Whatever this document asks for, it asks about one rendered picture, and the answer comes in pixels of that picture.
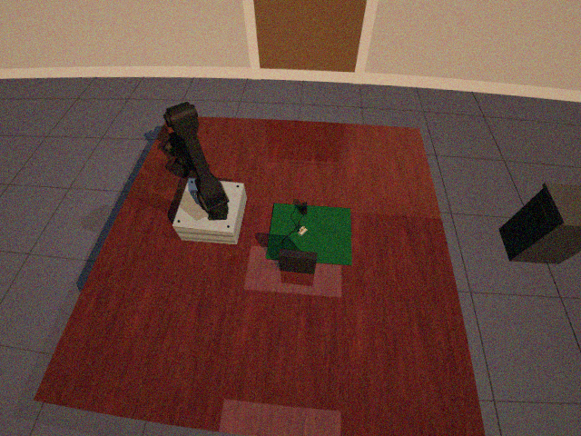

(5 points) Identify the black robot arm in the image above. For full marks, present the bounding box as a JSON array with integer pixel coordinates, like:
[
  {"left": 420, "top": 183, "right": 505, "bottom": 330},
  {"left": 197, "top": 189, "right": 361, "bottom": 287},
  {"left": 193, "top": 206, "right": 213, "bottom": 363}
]
[{"left": 163, "top": 102, "right": 229, "bottom": 221}]

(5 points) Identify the green circuit board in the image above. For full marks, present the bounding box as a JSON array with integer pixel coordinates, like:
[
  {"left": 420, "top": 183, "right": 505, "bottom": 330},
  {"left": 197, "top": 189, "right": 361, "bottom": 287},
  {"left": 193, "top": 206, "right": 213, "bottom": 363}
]
[{"left": 266, "top": 203, "right": 352, "bottom": 265}]

